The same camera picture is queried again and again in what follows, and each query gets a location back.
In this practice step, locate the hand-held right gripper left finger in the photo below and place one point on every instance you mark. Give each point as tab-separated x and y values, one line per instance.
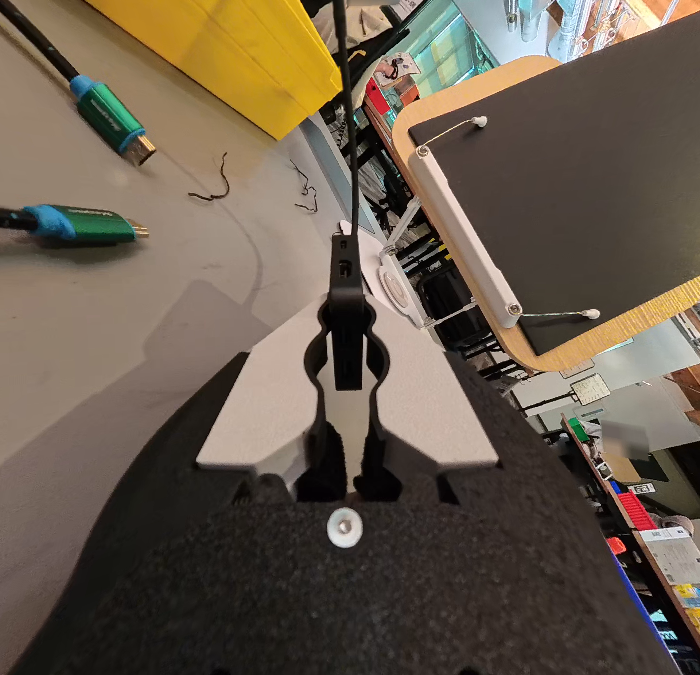
268	412

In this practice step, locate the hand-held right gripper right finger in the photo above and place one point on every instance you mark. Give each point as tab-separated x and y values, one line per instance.
432	412

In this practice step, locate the blue plastic bin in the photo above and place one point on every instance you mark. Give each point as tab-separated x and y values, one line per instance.
640	609

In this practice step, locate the yellow plastic bin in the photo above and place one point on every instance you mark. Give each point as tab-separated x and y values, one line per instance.
219	29

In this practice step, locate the tangled black thread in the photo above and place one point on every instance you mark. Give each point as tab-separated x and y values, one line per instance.
309	193

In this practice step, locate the bent black thread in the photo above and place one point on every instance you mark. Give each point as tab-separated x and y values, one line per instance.
223	177

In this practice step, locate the wooden storage shelf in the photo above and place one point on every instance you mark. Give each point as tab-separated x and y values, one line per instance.
656	549

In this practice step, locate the wooden-framed black book stand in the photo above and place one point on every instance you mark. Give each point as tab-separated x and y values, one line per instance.
574	166

